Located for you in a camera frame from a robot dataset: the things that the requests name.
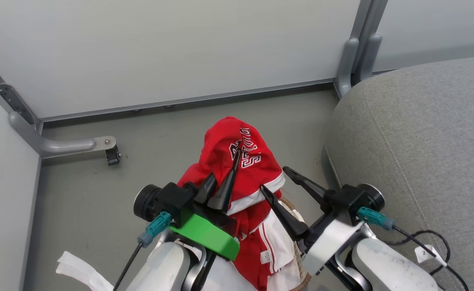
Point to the wicker laundry basket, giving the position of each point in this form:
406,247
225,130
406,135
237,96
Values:
303,262

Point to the grey partition corner post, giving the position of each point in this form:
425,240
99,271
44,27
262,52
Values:
358,52

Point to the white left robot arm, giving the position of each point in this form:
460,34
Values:
164,266

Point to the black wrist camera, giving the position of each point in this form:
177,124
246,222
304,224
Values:
168,202
354,200

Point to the red basketball jersey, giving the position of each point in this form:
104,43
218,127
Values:
225,141

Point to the grey fabric sofa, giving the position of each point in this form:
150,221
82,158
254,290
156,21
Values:
418,153

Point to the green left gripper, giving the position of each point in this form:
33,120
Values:
204,234

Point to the grey partition base rail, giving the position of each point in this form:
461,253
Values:
188,100

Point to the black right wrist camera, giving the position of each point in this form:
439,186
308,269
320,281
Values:
354,200

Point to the grey diagonal partition frame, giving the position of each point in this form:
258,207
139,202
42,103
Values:
9,95

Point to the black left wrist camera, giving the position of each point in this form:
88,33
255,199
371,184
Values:
168,202

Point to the white crumpled cloth strip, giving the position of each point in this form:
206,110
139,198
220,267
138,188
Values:
79,268

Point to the black floor clamp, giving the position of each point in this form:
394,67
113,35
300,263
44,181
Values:
113,155

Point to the white red-striped shorts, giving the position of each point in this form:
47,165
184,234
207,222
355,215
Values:
279,246

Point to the grey partition foot bracket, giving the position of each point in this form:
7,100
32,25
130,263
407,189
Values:
59,143

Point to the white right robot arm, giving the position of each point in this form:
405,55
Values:
386,266

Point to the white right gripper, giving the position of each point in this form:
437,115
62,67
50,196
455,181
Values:
332,240

